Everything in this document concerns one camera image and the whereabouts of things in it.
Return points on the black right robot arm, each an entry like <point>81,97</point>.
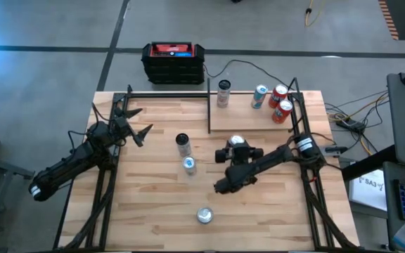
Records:
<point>258,165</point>

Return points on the black desk leg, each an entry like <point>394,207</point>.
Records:
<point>367,163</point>

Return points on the teal white slim can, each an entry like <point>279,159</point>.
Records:
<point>258,98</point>

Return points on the silver Diet Coke can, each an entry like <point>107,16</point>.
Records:
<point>205,215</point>
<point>237,140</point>

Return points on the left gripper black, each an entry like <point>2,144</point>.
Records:
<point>121,128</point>

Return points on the black power strip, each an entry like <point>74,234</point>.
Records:
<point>352,124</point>

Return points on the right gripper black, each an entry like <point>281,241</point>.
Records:
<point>239,155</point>

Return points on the dark grey desk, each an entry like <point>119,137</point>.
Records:
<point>404,171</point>

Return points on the white printed paper sheet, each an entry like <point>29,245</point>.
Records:
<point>367,191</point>

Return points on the red soda can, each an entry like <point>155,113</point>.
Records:
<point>276,98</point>
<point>281,113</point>

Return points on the black metal shelf post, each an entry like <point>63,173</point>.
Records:
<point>208,112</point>

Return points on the silver slim can blue tab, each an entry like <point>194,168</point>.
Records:
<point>189,167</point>

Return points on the red black power station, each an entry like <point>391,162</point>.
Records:
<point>173,70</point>

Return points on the wooden shelf board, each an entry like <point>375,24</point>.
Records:
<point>244,119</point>

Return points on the tall white can black top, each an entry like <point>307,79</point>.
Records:
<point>223,96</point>
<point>184,147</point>

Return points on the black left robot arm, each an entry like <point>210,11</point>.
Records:
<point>65,165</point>

